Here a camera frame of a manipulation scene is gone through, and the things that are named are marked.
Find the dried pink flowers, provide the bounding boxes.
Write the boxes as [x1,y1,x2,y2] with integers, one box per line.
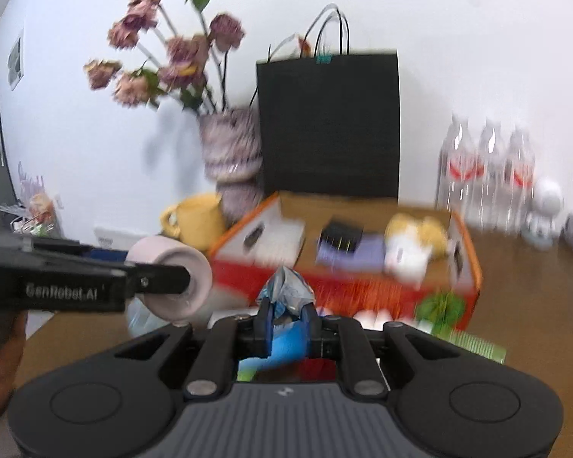
[83,0,246,114]

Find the red cardboard box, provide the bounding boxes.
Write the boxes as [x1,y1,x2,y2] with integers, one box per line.
[209,191,482,330]

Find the purple textured vase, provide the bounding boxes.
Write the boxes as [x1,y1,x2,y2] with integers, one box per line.
[199,108,263,224]

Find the blue snack packet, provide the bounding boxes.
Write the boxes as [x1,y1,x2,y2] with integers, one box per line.
[256,266,316,319]

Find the black charger block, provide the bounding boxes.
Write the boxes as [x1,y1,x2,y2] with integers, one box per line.
[320,219,363,253]

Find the yellow ceramic mug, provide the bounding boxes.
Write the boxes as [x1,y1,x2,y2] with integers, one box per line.
[160,192,227,252]

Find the white box by wall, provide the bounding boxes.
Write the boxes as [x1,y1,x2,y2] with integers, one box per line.
[94,226,147,251]

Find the water bottle left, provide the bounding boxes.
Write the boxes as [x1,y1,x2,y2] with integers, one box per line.
[436,114,477,216]

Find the water bottle right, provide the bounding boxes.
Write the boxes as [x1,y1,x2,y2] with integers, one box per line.
[503,126,536,234]

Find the small white robot toy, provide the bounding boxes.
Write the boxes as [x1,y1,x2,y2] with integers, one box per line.
[521,177,564,250]

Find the pink tape roll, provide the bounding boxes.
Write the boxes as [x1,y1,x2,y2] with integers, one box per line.
[126,236,213,326]

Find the water bottle middle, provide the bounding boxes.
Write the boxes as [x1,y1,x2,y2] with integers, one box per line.
[470,119,505,229]

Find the green tissue pack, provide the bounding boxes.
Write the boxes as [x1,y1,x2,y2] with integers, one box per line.
[414,290,507,364]

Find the water bottle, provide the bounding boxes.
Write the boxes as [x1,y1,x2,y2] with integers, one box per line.
[436,114,477,216]
[503,126,536,234]
[470,119,505,229]

